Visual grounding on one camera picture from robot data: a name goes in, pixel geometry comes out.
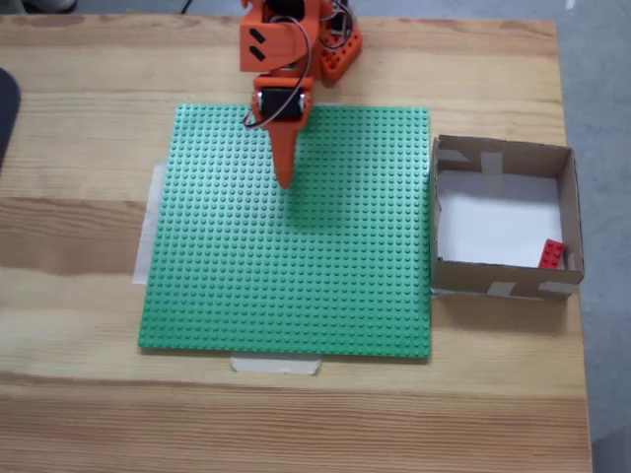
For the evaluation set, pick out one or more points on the red lego block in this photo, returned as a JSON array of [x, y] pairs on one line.
[[551, 253]]

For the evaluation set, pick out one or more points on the green lego baseplate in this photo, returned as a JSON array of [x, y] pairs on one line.
[[345, 246]]

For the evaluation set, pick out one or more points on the open cardboard box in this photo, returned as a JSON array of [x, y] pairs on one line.
[[458, 281]]

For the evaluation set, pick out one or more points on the masking tape strip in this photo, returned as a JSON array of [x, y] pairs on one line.
[[276, 365], [145, 246]]

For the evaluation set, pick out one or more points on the white paper sheet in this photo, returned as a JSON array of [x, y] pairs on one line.
[[493, 222]]

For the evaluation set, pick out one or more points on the black rounded object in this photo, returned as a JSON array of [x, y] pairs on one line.
[[7, 113]]

